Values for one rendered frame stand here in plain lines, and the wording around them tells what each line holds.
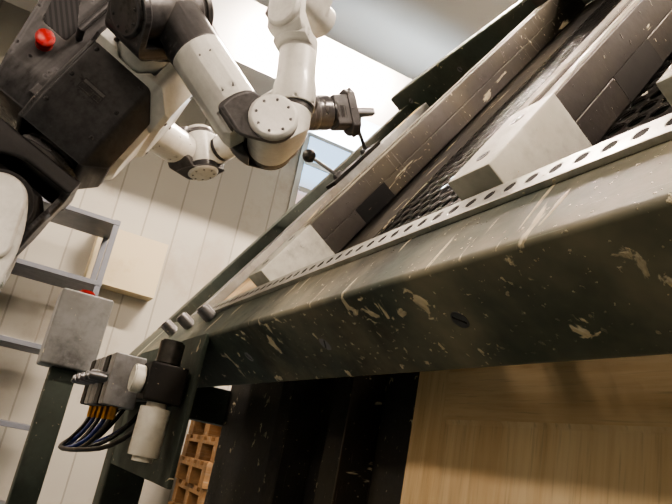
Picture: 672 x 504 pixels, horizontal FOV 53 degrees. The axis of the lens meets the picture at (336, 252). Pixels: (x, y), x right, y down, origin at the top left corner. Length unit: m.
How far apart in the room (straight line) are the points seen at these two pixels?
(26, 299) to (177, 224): 1.12
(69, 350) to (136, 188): 3.38
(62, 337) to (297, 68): 0.89
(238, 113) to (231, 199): 4.12
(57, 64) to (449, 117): 0.73
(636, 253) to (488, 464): 0.45
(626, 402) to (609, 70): 0.34
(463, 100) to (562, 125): 0.74
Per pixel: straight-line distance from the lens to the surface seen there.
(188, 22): 1.17
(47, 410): 1.72
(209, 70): 1.13
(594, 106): 0.75
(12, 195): 1.22
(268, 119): 1.06
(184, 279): 4.94
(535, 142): 0.67
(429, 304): 0.59
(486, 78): 1.49
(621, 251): 0.43
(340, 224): 1.18
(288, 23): 1.17
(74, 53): 1.31
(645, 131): 0.49
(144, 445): 1.11
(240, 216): 5.17
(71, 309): 1.71
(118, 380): 1.24
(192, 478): 4.35
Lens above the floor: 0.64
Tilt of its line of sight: 18 degrees up
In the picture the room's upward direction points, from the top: 11 degrees clockwise
